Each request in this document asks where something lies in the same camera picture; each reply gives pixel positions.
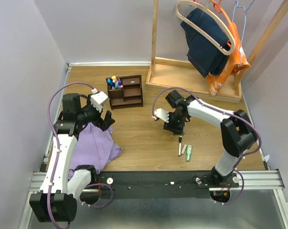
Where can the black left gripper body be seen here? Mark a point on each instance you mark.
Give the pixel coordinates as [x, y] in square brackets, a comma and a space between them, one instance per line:
[90, 114]

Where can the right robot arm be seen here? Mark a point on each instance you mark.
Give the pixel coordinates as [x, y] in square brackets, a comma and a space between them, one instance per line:
[238, 135]

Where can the dark blue jeans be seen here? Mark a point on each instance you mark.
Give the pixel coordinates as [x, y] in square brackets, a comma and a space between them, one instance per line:
[202, 54]

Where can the green stapler remover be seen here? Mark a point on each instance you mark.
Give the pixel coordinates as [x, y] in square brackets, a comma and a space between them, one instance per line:
[188, 153]

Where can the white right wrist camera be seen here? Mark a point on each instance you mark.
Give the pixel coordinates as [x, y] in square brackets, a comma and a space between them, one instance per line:
[161, 114]

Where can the wooden clothes rack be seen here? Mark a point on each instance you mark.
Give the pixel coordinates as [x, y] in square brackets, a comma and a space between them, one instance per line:
[165, 73]

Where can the blue and grey cylinder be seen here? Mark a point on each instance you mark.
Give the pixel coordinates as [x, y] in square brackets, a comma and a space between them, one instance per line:
[179, 133]

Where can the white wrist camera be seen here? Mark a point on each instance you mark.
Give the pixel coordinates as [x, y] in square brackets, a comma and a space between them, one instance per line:
[161, 114]
[98, 99]

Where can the purple cloth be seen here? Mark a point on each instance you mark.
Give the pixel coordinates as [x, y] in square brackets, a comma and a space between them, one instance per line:
[94, 147]

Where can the dark brown wooden desk organizer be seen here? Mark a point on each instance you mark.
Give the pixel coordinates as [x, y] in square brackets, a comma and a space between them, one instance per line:
[131, 95]

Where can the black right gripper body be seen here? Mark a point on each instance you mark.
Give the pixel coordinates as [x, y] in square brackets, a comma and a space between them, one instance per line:
[175, 119]

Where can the orange cloth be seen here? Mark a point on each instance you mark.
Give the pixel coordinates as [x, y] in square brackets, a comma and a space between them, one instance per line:
[236, 62]

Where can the orange plastic hanger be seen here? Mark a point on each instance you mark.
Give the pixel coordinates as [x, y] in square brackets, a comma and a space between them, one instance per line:
[228, 30]

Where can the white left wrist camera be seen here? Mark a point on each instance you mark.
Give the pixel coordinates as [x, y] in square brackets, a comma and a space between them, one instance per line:
[98, 99]

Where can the wooden clothes hanger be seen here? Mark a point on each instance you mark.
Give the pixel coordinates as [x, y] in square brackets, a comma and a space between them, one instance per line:
[210, 26]

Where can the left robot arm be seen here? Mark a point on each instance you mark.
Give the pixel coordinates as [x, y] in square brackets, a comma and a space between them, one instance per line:
[56, 200]

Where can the white marker with black cap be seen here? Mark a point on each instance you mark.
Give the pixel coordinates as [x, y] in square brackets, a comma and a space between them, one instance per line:
[180, 147]

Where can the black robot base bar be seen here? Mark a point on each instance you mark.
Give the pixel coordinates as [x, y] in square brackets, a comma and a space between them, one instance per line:
[158, 184]

